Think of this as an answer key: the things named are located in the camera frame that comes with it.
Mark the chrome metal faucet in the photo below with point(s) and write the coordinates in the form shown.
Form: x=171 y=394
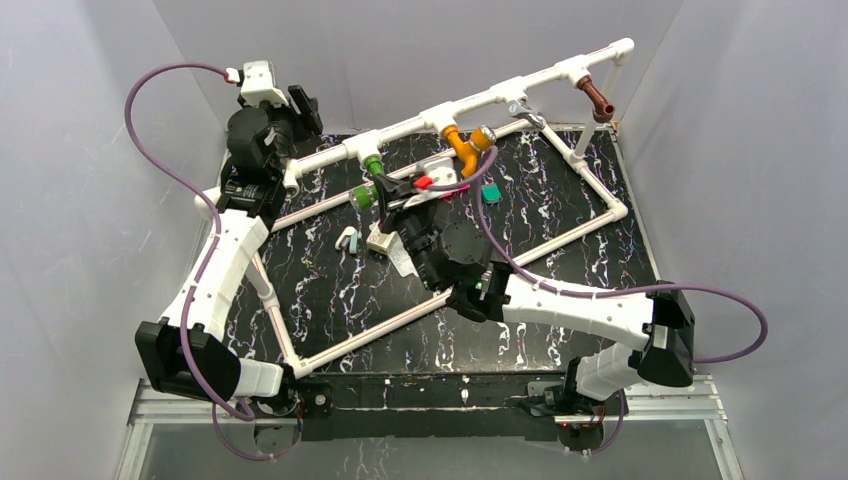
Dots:
x=520 y=109

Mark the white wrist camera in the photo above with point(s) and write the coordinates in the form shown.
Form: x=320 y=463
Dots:
x=433 y=178
x=256 y=80

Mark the small green plastic piece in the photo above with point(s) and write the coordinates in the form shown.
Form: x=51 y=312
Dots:
x=490 y=194

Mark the green plastic faucet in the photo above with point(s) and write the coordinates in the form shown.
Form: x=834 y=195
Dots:
x=365 y=196

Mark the clear plastic bag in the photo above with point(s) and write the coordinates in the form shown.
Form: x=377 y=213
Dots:
x=400 y=259

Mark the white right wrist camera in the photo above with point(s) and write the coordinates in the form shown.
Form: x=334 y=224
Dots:
x=433 y=178

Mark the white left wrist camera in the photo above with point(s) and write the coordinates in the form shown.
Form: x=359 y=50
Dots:
x=256 y=80

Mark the brown plastic faucet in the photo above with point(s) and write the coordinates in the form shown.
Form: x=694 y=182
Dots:
x=602 y=109

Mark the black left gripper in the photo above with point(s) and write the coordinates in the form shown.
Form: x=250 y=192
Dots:
x=310 y=114

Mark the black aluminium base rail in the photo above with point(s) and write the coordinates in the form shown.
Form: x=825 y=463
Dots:
x=342 y=406

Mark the pink plastic strip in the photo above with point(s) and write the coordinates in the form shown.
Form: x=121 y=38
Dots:
x=454 y=193

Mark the black marble table mat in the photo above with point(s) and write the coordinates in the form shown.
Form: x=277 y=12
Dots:
x=328 y=296

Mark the small beige cardboard box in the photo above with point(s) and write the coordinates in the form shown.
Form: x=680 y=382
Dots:
x=378 y=241

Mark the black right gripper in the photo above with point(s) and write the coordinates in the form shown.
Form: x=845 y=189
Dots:
x=390 y=190

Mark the white teal thread tape roll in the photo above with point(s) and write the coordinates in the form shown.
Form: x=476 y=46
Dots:
x=348 y=240

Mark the white PVC pipe frame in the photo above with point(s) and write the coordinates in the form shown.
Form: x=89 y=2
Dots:
x=433 y=120

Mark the orange plastic faucet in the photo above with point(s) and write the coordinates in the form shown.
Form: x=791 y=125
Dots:
x=469 y=151

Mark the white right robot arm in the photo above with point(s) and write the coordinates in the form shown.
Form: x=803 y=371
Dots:
x=651 y=333

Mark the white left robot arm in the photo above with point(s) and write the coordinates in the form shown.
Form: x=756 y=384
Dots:
x=183 y=352

